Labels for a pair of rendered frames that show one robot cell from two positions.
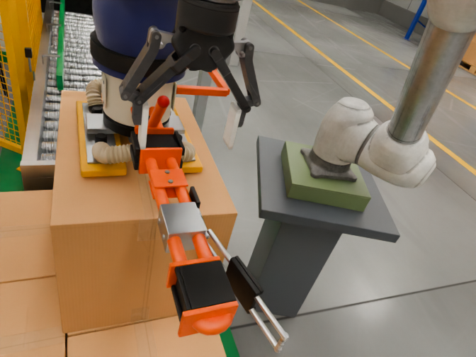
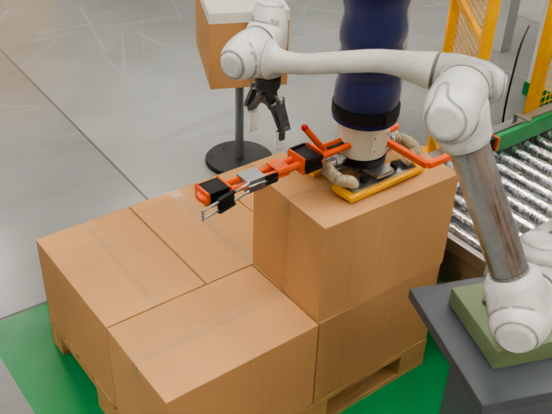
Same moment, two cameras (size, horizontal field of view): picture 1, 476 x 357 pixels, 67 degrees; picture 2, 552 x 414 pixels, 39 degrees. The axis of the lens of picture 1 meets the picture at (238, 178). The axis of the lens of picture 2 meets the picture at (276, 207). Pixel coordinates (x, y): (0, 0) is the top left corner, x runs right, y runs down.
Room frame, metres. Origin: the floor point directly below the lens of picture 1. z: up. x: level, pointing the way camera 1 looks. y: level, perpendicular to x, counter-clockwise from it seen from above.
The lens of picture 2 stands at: (0.21, -1.92, 2.35)
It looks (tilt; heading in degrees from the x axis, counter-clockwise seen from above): 35 degrees down; 82
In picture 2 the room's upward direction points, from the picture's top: 2 degrees clockwise
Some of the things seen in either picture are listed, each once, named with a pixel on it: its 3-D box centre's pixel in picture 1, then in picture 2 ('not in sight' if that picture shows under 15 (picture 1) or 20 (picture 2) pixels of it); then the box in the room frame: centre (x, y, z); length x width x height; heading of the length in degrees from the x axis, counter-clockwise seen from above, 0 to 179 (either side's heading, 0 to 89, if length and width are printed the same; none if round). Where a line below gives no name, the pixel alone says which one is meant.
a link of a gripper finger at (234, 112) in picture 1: (231, 125); (279, 139); (0.50, 0.03, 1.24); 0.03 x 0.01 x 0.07; 29
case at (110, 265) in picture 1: (134, 197); (352, 219); (0.82, 0.29, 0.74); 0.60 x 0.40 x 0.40; 28
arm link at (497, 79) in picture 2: not in sight; (470, 80); (0.95, -0.21, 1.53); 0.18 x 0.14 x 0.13; 149
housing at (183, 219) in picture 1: (180, 226); (250, 180); (0.42, 0.07, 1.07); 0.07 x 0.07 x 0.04; 30
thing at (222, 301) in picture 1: (200, 294); (213, 191); (0.30, 0.01, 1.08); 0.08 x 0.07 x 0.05; 30
